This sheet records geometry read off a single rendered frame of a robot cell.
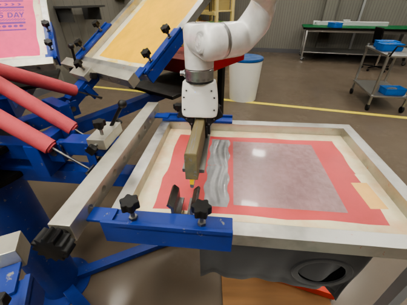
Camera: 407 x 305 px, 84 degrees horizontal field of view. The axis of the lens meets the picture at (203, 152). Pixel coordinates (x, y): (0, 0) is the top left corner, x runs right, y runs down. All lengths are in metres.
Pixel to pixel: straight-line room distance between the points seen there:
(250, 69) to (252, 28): 3.19
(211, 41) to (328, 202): 0.52
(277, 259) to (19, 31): 1.87
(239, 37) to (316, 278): 0.72
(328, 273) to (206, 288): 0.87
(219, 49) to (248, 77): 3.28
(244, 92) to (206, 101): 3.25
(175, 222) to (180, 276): 1.08
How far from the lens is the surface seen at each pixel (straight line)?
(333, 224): 0.68
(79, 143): 0.84
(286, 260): 0.77
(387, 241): 0.66
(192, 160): 0.51
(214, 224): 0.54
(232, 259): 0.76
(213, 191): 0.67
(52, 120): 0.94
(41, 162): 0.90
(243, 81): 3.80
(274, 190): 0.71
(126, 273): 1.69
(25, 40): 1.88
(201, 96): 0.63
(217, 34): 0.52
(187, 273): 1.62
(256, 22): 0.56
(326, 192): 0.76
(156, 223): 0.55
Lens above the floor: 1.42
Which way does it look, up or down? 34 degrees down
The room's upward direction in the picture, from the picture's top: 1 degrees counter-clockwise
